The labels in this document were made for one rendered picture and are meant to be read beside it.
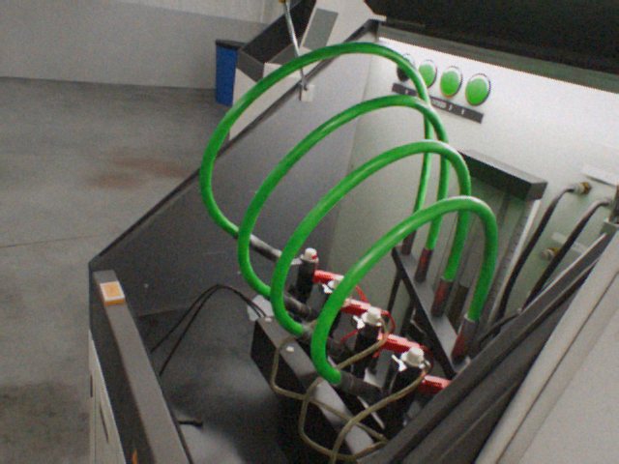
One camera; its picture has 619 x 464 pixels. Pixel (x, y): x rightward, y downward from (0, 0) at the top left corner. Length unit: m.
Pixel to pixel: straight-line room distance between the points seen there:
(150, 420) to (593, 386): 0.50
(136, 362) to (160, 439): 0.15
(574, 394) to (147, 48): 7.14
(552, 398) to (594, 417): 0.04
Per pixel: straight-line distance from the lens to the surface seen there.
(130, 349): 0.81
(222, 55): 6.76
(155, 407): 0.72
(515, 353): 0.51
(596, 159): 0.75
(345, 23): 3.52
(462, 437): 0.51
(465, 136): 0.87
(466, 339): 0.63
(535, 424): 0.52
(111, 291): 0.91
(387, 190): 1.01
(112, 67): 7.30
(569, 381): 0.50
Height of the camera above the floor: 1.47
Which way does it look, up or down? 25 degrees down
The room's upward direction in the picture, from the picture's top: 11 degrees clockwise
